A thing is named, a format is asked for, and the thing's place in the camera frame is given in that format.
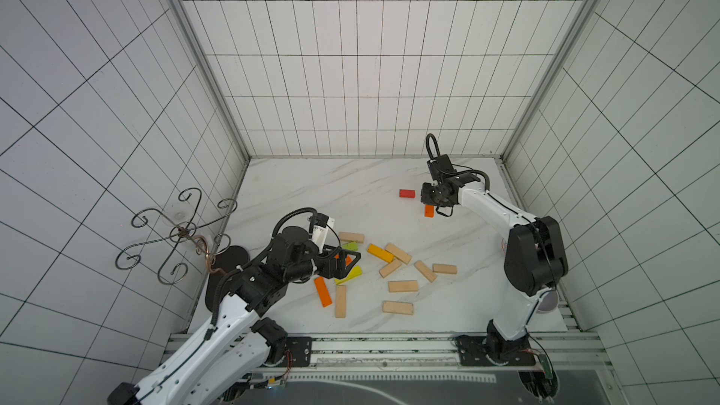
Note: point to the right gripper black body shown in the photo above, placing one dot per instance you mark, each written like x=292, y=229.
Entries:
x=431, y=194

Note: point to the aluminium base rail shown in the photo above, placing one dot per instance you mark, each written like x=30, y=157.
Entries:
x=348, y=354

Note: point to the metal scroll wall ornament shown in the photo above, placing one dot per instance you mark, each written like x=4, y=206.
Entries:
x=185, y=231

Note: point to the purple bowl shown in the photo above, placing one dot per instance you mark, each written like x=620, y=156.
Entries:
x=548, y=300

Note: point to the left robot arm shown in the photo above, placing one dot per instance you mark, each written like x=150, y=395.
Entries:
x=238, y=337

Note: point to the lime green block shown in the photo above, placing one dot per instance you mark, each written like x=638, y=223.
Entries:
x=351, y=246

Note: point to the natural wood block diagonal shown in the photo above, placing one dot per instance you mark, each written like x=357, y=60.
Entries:
x=425, y=271
x=390, y=268

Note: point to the natural wood block top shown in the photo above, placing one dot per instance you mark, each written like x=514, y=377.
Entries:
x=348, y=237

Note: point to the amber yellow block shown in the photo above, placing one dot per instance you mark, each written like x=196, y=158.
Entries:
x=380, y=253

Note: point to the natural wood block bottom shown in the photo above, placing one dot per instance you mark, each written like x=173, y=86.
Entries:
x=399, y=308

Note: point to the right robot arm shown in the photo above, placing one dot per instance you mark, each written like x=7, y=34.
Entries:
x=534, y=261

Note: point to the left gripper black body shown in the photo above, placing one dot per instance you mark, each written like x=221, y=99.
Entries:
x=322, y=263

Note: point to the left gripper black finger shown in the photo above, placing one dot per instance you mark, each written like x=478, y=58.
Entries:
x=343, y=273
x=331, y=252

